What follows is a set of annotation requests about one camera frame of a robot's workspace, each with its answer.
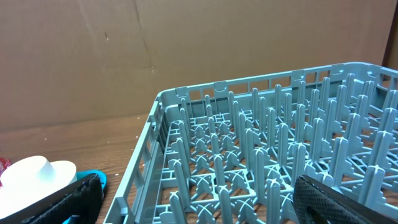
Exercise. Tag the red snack wrapper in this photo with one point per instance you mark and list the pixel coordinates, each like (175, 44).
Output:
(4, 164)

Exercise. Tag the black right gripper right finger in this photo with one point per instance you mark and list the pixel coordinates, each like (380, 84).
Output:
(315, 202)

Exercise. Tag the cardboard backdrop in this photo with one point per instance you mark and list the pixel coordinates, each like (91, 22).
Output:
(64, 61)

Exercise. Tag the white upturned bowl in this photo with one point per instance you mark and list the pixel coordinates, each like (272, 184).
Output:
(31, 179)

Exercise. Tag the teal plastic tray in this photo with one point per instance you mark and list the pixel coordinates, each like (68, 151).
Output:
(83, 205)

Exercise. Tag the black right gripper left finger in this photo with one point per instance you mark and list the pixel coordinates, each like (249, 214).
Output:
(51, 209)

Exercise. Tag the grey dish rack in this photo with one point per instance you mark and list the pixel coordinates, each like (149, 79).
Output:
(231, 151)

